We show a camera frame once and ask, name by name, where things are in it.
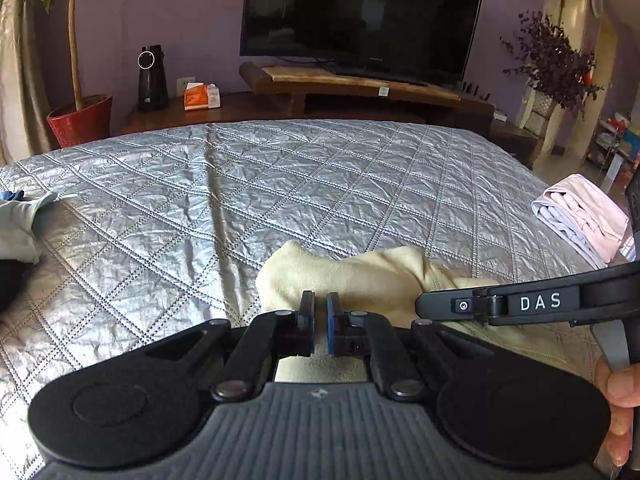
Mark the black speaker with ring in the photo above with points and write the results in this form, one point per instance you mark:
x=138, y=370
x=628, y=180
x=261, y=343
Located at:
x=152, y=87

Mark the dried purple flower bouquet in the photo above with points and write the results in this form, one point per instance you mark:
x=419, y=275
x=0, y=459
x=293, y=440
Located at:
x=541, y=52

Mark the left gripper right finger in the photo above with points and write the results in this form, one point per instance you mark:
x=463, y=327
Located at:
x=371, y=337

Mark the light blue shirt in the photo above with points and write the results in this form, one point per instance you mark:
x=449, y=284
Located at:
x=17, y=241

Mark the dark navy zip jacket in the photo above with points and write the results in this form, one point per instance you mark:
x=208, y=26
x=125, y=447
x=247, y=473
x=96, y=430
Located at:
x=12, y=273

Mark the silver quilted bedspread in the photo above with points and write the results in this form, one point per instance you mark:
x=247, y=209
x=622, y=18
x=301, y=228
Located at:
x=155, y=232

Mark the orange tissue pack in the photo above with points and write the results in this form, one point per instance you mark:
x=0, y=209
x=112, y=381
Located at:
x=199, y=96

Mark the black flat screen television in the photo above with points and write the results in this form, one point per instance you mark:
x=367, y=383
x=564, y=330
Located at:
x=408, y=40

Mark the beige fleece garment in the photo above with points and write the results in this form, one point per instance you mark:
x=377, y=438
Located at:
x=390, y=281

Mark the beige curtain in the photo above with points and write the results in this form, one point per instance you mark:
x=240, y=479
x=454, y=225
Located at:
x=24, y=105

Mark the folded pink white clothes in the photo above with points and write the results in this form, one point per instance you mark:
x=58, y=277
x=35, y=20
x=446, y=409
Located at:
x=587, y=219

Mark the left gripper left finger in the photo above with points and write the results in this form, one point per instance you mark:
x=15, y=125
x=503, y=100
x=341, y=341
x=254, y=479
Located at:
x=269, y=337

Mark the white wall socket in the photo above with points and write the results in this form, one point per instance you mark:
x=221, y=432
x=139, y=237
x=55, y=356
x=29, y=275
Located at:
x=182, y=83

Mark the dark blue garment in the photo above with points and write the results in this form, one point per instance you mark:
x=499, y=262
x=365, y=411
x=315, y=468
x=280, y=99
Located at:
x=8, y=196

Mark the red plant pot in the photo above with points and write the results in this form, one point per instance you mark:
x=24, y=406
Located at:
x=73, y=127

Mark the green potted tree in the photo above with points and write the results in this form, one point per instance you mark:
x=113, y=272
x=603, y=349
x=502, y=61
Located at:
x=70, y=10

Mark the wooden TV stand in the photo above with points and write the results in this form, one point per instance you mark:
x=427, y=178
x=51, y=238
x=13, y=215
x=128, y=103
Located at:
x=303, y=81

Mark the person's right hand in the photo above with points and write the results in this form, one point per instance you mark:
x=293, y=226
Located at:
x=621, y=389

